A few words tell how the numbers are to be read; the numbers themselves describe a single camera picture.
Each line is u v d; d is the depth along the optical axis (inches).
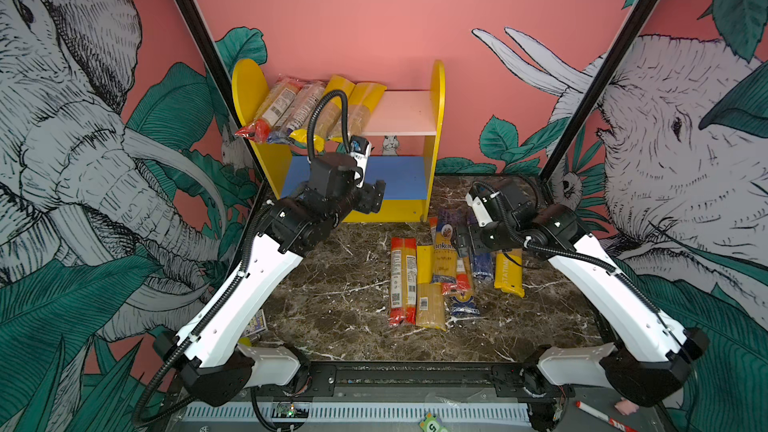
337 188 18.1
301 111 30.0
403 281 34.7
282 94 31.5
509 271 35.7
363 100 30.8
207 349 14.5
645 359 15.5
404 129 29.4
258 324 32.2
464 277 34.6
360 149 20.9
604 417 27.1
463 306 33.0
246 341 31.3
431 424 26.5
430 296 33.8
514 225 19.1
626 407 27.7
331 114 29.5
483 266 35.7
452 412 27.7
